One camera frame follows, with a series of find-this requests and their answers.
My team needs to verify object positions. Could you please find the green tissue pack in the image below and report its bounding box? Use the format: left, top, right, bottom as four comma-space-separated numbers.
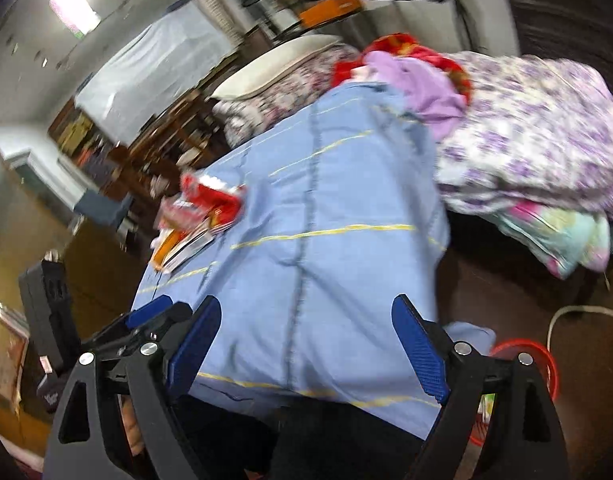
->
477, 393, 495, 425

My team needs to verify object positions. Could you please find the red snack bag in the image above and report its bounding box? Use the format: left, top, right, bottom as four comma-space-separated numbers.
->
180, 172, 246, 231

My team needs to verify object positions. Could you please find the red plastic trash basket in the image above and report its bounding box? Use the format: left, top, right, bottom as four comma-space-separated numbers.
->
470, 338, 559, 446

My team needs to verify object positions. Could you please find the orange medicine box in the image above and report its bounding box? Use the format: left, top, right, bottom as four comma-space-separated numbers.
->
150, 229, 188, 272

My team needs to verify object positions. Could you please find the white purple medicine box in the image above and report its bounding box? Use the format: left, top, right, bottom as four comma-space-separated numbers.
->
161, 230, 215, 274

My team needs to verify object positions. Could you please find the pink plastic wrapper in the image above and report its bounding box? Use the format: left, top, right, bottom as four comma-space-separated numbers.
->
157, 195, 211, 234

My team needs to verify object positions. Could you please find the blue chair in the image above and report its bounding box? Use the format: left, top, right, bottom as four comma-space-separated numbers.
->
74, 190, 133, 231

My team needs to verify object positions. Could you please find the blue bed sheet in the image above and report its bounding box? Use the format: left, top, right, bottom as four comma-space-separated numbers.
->
134, 82, 449, 438

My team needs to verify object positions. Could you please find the pastel tie-dye blanket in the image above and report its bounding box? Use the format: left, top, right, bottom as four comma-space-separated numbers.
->
483, 200, 613, 280

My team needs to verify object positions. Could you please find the wooden chair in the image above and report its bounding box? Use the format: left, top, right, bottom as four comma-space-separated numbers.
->
107, 89, 229, 202

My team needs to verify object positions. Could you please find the pink floral folded quilt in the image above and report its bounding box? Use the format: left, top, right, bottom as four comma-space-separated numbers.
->
213, 44, 359, 150

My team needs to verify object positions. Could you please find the white lace cloth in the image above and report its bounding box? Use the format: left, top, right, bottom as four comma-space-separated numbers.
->
74, 2, 235, 145

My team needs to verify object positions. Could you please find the purple floral quilt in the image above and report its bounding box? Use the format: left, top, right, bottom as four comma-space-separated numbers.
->
435, 51, 613, 222

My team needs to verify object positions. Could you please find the lilac cloth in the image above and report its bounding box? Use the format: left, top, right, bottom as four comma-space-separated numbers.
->
351, 51, 467, 141

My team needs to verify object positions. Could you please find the cream pillow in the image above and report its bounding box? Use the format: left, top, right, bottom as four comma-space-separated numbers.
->
211, 35, 342, 101

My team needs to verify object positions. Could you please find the red patterned blanket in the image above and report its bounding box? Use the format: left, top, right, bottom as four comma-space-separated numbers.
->
330, 32, 473, 106

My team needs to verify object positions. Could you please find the white power cable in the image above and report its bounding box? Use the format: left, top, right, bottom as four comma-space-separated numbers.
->
545, 297, 613, 354

